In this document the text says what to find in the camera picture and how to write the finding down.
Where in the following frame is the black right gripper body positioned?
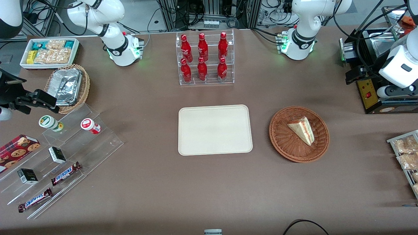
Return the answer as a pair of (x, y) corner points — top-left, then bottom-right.
(0, 68), (27, 107)

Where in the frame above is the triangular sandwich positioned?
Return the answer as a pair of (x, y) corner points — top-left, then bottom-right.
(287, 117), (315, 146)

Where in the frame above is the oval wicker basket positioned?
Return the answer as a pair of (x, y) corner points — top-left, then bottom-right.
(44, 64), (90, 115)

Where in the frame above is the round brown wicker basket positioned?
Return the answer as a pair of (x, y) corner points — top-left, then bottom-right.
(269, 106), (330, 163)

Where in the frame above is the tray of packaged crackers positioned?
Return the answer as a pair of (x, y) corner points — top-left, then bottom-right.
(387, 130), (418, 199)

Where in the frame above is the beige rectangular tray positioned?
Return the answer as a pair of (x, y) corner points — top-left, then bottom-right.
(178, 104), (253, 156)

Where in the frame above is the green lid white bottle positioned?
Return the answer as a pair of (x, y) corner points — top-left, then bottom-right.
(39, 115), (64, 132)

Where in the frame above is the aluminium foil container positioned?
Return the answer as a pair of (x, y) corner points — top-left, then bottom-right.
(52, 68), (83, 105)

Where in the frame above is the black machine with yellow panel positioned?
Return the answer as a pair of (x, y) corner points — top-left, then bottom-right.
(339, 28), (418, 115)

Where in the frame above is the white rectangular snack bin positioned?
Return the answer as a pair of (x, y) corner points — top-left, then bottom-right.
(20, 38), (80, 70)

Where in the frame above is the clear bag of crackers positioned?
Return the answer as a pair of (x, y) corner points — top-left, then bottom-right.
(46, 40), (66, 50)
(34, 48), (72, 64)

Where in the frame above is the red cookie box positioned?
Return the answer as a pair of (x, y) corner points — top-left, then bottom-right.
(0, 134), (41, 173)

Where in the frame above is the red lid white bottle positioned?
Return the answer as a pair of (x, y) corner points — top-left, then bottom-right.
(81, 118), (101, 134)

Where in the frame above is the small black box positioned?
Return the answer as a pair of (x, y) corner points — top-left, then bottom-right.
(48, 147), (67, 164)
(17, 168), (39, 185)

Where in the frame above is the clear acrylic stepped display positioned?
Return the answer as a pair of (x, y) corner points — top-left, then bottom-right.
(0, 104), (124, 220)

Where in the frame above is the Snickers chocolate bar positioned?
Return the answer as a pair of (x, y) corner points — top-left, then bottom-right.
(51, 162), (82, 186)
(18, 188), (53, 213)

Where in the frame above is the red cola bottle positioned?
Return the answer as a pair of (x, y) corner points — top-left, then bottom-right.
(198, 33), (209, 62)
(181, 34), (193, 62)
(197, 57), (208, 81)
(218, 32), (229, 61)
(217, 57), (228, 81)
(181, 58), (192, 83)

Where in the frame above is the clear acrylic bottle rack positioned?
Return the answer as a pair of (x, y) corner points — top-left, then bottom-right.
(176, 29), (235, 86)

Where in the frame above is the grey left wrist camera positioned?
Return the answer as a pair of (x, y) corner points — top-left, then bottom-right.
(377, 85), (418, 99)

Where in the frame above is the black cable loop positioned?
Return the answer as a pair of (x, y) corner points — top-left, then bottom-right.
(282, 219), (330, 235)

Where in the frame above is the aluminium frame rack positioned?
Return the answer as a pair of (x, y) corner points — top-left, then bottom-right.
(157, 0), (265, 31)

